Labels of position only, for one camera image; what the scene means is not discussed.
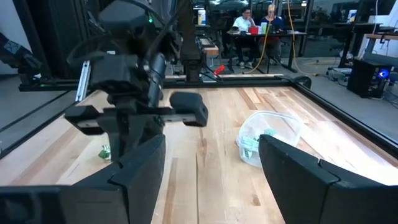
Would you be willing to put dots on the black table frame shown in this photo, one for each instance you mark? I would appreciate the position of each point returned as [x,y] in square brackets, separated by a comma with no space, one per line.
[248,81]

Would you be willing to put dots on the black base green light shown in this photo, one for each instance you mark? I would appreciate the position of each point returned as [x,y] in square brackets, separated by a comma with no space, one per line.
[49,84]

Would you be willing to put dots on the black computer blue light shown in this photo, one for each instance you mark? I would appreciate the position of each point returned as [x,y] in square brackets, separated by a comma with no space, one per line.
[367,77]

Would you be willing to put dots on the white wipes canister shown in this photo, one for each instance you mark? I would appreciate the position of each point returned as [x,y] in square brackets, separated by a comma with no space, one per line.
[201,17]
[352,16]

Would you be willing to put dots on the floor power strip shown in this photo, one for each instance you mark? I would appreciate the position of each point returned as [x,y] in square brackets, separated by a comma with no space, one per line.
[337,74]

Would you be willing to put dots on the wooden top table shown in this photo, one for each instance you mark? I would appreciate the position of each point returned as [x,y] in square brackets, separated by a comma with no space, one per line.
[382,36]

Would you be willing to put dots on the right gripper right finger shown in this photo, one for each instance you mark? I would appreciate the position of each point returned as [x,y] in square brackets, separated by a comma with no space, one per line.
[295,186]

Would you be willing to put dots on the silver aluminium strut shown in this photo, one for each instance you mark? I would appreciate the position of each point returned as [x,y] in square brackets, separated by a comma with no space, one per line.
[83,81]

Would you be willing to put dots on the oblong clear plastic container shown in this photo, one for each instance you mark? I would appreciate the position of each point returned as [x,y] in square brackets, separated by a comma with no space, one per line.
[280,124]

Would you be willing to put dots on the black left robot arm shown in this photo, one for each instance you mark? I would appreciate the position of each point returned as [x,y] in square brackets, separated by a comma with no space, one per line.
[190,37]

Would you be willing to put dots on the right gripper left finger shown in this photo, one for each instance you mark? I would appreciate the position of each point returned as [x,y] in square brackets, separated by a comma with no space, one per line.
[130,193]

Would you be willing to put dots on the red container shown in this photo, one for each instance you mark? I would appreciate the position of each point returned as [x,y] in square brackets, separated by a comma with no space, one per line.
[253,30]

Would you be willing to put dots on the green white cup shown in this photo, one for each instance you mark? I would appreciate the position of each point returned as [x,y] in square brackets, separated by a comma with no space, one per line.
[264,28]

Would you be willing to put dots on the black standing desk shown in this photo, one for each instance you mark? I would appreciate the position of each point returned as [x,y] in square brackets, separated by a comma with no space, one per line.
[351,28]

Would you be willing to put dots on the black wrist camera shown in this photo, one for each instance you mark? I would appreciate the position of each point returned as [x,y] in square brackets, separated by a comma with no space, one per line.
[122,14]

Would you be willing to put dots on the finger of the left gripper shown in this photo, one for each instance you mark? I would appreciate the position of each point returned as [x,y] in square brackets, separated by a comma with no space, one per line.
[84,119]
[194,109]

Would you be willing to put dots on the black office desk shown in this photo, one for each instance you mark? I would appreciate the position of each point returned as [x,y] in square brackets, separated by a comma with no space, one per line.
[289,33]

